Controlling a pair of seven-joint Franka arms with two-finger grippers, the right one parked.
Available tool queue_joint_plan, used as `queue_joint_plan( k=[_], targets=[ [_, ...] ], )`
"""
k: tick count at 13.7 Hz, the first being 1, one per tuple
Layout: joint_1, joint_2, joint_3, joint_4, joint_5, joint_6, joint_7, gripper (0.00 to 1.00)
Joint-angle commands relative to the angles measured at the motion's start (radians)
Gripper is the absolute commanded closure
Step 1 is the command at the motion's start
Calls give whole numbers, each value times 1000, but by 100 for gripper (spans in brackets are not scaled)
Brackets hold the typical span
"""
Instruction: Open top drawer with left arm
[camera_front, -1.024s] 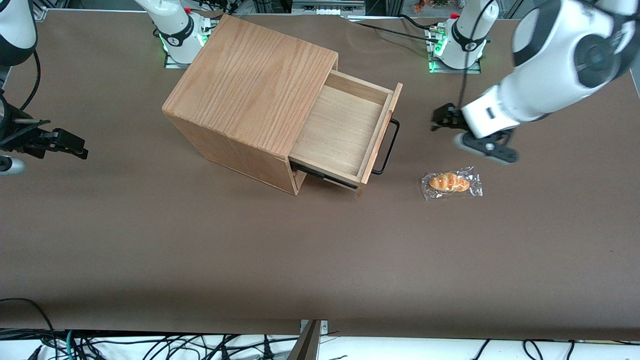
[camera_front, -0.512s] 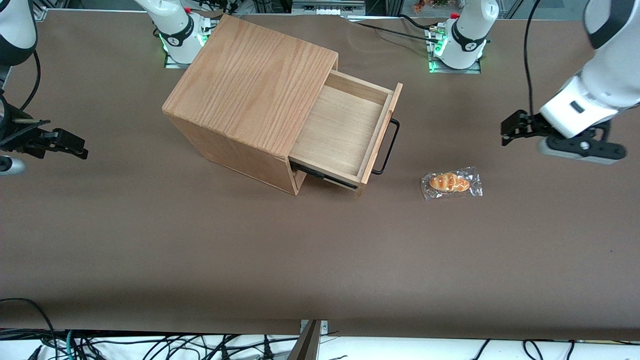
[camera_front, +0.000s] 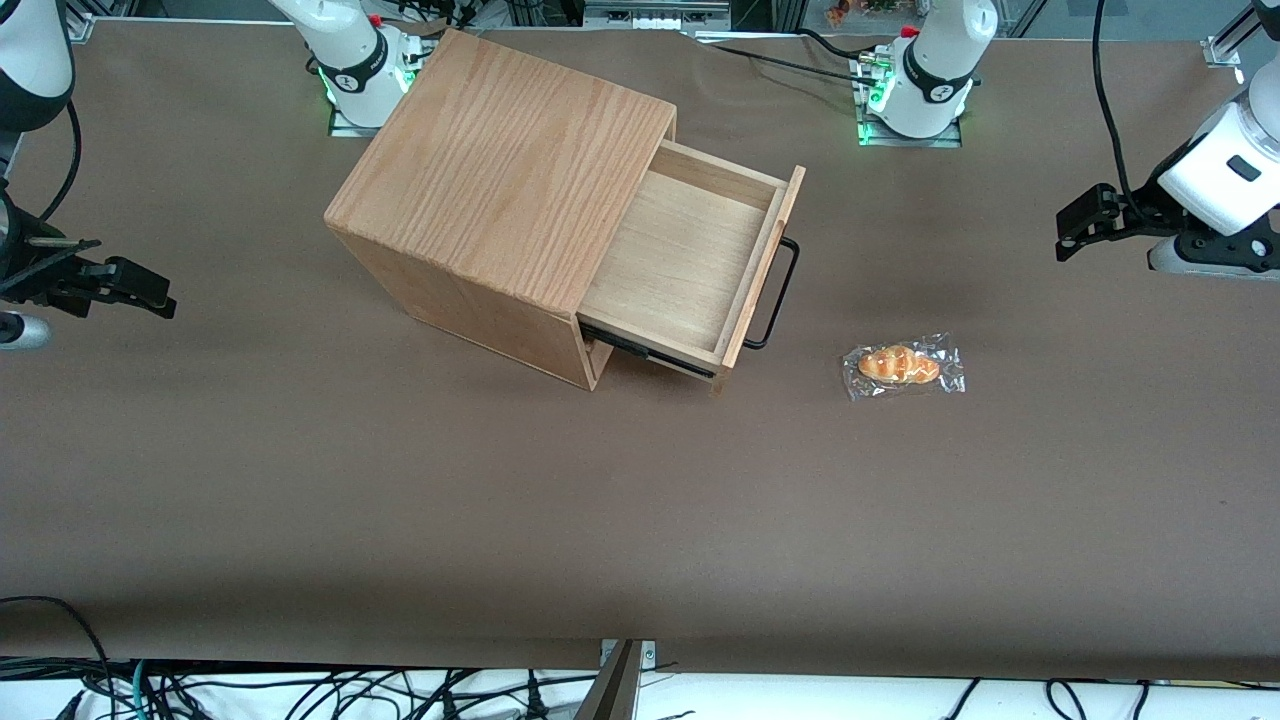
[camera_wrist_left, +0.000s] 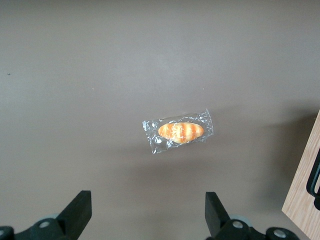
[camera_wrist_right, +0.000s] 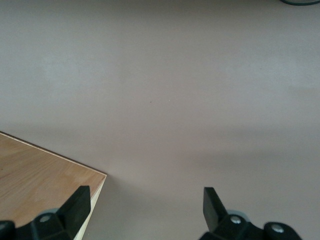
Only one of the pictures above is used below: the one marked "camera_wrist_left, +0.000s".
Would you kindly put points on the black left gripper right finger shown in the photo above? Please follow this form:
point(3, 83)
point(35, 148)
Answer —
point(220, 222)

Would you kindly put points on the bread roll in clear wrapper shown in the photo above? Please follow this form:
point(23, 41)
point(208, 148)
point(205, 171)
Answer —
point(180, 131)

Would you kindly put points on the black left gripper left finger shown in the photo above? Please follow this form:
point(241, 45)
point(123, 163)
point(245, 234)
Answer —
point(72, 220)

